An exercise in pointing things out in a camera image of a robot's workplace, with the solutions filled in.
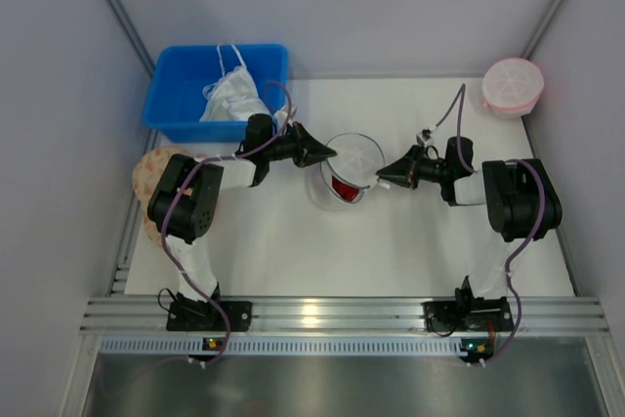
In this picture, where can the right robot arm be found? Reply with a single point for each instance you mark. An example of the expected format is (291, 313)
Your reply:
(520, 200)

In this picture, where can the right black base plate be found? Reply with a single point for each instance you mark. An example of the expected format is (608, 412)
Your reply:
(478, 315)

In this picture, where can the white bra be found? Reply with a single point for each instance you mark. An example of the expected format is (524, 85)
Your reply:
(234, 96)

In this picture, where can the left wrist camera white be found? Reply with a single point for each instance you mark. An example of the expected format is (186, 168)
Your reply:
(283, 116)

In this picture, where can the slotted cable duct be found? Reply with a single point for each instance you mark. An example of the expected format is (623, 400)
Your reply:
(306, 346)

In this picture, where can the blue plastic bin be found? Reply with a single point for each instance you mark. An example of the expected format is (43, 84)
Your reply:
(175, 102)

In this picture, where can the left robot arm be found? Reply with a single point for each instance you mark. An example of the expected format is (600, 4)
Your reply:
(185, 199)

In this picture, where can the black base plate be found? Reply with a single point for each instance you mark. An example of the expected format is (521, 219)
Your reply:
(187, 315)
(478, 315)

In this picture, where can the red bra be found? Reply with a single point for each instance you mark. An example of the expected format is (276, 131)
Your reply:
(345, 191)

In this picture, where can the pink trimmed mesh laundry bag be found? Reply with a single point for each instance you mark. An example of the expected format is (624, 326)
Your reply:
(512, 87)

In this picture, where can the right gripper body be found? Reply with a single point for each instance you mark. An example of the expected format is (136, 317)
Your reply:
(415, 174)

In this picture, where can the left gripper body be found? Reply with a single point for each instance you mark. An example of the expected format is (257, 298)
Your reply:
(298, 145)

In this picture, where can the floral patterned bra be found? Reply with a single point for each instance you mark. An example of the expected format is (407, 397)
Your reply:
(145, 177)

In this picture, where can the aluminium mounting rail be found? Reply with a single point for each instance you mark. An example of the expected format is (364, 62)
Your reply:
(338, 316)

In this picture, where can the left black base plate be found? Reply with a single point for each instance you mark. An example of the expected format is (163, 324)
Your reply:
(187, 315)

